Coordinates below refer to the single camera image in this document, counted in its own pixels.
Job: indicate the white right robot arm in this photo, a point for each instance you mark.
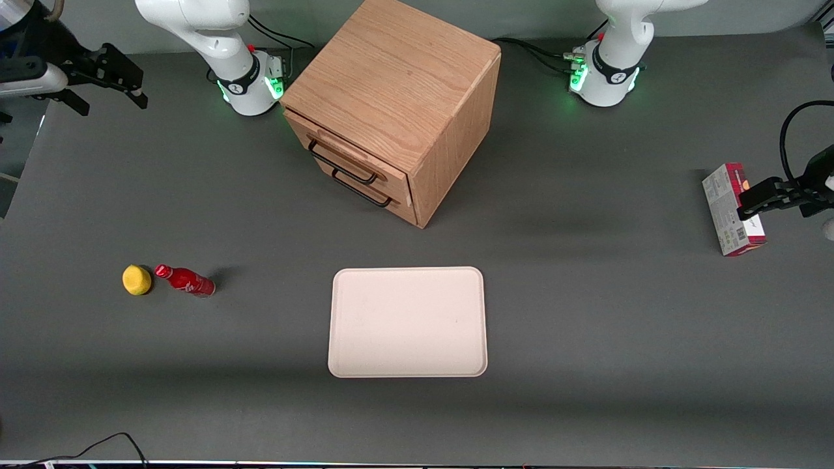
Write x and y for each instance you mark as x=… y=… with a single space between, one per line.
x=221 y=39

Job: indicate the beige plastic tray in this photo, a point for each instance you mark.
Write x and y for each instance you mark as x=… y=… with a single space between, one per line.
x=407 y=322

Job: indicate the red and grey carton box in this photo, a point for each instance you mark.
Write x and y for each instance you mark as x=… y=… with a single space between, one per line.
x=726 y=208

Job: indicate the wooden cabinet body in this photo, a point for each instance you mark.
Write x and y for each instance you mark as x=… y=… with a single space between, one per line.
x=391 y=78

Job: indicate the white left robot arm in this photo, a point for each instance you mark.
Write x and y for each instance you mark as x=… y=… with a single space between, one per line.
x=619 y=39

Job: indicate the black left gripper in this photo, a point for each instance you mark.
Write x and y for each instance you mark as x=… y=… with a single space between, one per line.
x=818 y=168

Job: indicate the yellow lemon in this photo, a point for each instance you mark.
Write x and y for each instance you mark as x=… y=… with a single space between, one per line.
x=137 y=280

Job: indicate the red bottle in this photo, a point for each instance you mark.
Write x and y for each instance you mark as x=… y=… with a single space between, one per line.
x=186 y=280

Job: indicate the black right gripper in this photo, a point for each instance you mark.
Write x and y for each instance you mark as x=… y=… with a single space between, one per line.
x=73 y=68

